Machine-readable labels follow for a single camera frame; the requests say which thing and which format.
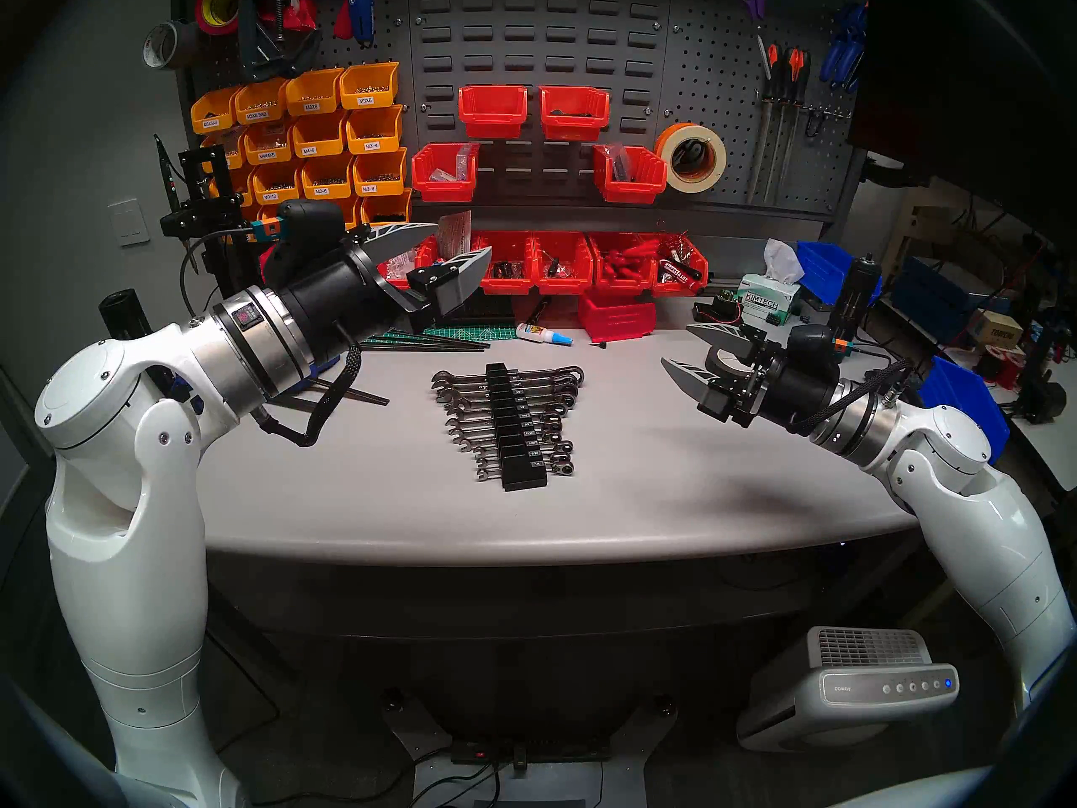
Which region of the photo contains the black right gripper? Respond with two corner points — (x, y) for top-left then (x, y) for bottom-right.
(661, 325), (849, 434)

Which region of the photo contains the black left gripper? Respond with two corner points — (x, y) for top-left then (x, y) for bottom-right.
(282, 223), (493, 357)

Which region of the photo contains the orange bin labelled M4-0.7X6 HEX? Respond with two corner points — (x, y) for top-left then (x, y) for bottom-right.
(360, 188), (413, 226)

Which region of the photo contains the Kimtech tissue box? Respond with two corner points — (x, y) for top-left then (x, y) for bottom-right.
(735, 238), (806, 326)

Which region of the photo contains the long blue bar clamp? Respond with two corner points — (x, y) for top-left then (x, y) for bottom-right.
(370, 337), (491, 353)

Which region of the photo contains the orange bin labelled M3-6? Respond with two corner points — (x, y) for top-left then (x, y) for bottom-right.
(352, 146), (408, 197)

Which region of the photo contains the green cutting mat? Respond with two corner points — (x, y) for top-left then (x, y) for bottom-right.
(370, 320), (518, 344)

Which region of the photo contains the orange bin labelled M3-8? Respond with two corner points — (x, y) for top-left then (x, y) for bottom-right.
(300, 153), (358, 201)

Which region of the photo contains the orange bin labelled M3-4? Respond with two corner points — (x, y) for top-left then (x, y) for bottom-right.
(345, 104), (405, 155)

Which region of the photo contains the longest chrome ratcheting wrench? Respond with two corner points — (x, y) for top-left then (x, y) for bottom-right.
(431, 365), (586, 388)

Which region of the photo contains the blue plastic bin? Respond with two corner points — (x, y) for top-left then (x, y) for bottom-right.
(917, 356), (1011, 466)
(795, 241), (884, 306)

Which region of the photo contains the black cylindrical bottle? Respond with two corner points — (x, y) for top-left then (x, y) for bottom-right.
(829, 255), (882, 340)

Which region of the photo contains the orange bin labelled M4-6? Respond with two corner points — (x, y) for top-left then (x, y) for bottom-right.
(291, 112), (349, 159)

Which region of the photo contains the orange bin labelled M3-12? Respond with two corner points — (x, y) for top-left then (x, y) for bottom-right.
(251, 162), (304, 205)

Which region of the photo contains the orange bin labelled M3X6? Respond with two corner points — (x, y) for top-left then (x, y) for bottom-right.
(339, 61), (401, 111)

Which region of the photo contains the cream masking tape roll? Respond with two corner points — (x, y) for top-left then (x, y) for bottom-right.
(655, 122), (729, 194)

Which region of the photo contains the orange bin labelled M4X4X6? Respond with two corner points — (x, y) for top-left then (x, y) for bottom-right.
(244, 123), (297, 166)

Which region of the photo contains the black soldering press stand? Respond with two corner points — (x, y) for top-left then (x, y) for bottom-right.
(160, 146), (279, 294)

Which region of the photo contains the dark blue storage crate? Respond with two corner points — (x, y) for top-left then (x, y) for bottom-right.
(892, 255), (973, 340)

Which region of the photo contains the orange bin labelled M3X8 BAD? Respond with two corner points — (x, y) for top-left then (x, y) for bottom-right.
(233, 77), (289, 126)

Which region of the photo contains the black wrench holder rack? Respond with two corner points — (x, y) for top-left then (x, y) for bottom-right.
(485, 362), (549, 492)

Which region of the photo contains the orange bin labelled M3X5X4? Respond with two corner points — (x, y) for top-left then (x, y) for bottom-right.
(190, 88), (241, 136)

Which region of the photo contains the dark grey pegboard tool panel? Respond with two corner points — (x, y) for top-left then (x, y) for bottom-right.
(172, 0), (872, 226)

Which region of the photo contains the black soldering iron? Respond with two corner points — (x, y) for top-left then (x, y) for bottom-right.
(153, 135), (203, 275)

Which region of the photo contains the black metal clamp tool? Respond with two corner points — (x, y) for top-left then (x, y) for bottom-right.
(237, 0), (321, 83)

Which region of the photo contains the small cardboard box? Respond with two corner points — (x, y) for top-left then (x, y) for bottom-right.
(968, 310), (1025, 350)

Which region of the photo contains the black perforated cylinder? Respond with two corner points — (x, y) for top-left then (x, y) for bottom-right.
(98, 289), (154, 342)

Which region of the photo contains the black desk device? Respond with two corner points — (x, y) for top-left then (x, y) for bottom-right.
(1014, 318), (1068, 424)

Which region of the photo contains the red and yellow tape roll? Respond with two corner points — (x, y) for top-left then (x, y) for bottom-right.
(195, 0), (251, 37)

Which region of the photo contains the white air purifier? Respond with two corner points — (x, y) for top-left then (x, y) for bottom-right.
(736, 625), (961, 752)

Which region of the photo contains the black monitor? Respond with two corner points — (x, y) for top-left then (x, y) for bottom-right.
(850, 0), (1077, 252)

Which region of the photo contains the black power strip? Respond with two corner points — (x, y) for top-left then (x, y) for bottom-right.
(450, 737), (611, 765)

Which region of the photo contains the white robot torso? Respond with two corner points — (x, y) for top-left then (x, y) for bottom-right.
(829, 764), (998, 808)

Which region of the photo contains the black battery holder with wires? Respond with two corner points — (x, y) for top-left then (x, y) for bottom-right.
(692, 293), (745, 327)

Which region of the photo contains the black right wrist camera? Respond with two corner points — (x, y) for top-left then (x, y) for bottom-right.
(787, 322), (851, 369)

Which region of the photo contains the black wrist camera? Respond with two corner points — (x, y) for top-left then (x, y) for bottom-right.
(252, 199), (346, 264)
(787, 322), (851, 369)

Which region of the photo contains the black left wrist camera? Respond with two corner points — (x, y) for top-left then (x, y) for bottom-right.
(252, 199), (346, 264)

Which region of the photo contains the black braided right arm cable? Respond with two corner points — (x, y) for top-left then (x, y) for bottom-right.
(795, 360), (914, 437)

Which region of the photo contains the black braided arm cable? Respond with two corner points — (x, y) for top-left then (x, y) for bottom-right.
(795, 360), (914, 437)
(257, 343), (364, 448)

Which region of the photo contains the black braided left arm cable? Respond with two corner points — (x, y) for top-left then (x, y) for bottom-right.
(257, 343), (364, 448)

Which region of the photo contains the white wall light switch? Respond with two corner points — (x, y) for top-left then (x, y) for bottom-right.
(107, 198), (151, 247)

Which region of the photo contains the orange handled screwdriver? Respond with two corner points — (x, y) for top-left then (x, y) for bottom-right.
(783, 47), (807, 201)
(761, 43), (782, 201)

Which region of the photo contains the grey duct tape roll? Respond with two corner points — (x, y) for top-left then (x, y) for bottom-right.
(142, 20), (201, 71)

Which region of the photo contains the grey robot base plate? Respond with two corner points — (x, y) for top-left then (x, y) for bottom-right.
(383, 693), (678, 808)

